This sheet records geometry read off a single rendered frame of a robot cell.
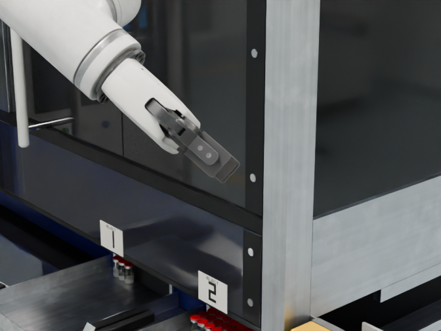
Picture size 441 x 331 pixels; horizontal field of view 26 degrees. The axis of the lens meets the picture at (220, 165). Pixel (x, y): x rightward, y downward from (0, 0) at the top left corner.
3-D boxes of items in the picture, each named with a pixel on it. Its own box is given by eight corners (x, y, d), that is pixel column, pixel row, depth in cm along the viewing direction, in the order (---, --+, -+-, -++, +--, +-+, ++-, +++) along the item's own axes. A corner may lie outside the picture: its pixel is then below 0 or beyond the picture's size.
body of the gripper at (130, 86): (102, 102, 113) (172, 163, 111) (79, 87, 103) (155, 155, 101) (144, 54, 113) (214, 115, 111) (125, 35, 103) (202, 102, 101)
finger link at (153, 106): (146, 106, 106) (184, 139, 106) (134, 98, 98) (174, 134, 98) (153, 98, 106) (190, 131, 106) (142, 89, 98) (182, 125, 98)
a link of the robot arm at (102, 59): (86, 92, 113) (104, 109, 112) (65, 79, 104) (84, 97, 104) (133, 39, 113) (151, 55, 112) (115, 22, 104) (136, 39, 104)
